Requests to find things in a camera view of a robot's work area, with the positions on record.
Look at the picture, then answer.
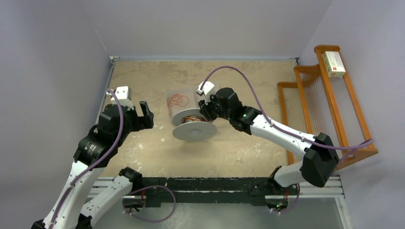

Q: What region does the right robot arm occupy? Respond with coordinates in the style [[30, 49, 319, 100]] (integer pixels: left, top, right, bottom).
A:
[[196, 87, 339, 194]]

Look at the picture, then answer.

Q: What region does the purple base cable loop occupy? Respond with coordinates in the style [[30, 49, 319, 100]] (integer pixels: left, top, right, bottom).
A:
[[122, 185, 176, 223]]

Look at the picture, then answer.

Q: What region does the grey plastic cable spool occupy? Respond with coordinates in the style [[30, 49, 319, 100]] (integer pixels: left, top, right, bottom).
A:
[[172, 117, 217, 142]]

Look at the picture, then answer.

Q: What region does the orange wooden rack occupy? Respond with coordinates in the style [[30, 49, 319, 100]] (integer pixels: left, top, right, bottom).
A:
[[277, 45, 378, 169]]

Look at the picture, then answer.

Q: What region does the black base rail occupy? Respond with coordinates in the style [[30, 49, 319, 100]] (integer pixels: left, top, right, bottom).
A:
[[123, 176, 299, 209]]

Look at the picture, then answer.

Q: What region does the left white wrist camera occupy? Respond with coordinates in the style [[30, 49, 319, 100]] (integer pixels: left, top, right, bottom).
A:
[[114, 86, 134, 110]]

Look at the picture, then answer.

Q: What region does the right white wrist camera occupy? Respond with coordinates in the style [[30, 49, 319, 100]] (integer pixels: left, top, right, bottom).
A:
[[196, 81, 217, 104]]

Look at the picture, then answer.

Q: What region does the red wire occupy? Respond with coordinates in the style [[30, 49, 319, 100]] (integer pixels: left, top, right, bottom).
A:
[[181, 116, 206, 125]]

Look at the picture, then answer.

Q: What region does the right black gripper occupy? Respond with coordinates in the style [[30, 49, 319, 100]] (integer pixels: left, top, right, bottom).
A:
[[199, 93, 233, 122]]

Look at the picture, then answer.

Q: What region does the orange wire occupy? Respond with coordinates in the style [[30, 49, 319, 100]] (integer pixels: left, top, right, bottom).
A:
[[167, 94, 190, 116]]

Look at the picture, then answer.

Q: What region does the translucent plastic divided tray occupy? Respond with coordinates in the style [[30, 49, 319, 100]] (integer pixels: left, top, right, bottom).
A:
[[165, 86, 206, 125]]

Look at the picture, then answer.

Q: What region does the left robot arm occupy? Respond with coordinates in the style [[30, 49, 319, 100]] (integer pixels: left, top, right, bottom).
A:
[[32, 101, 154, 229]]

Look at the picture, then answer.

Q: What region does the white box red label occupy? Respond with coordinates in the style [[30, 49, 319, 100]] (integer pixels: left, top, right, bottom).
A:
[[321, 51, 346, 78]]

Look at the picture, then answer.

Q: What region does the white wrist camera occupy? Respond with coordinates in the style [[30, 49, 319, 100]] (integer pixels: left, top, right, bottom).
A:
[[114, 86, 134, 110], [196, 81, 217, 104]]

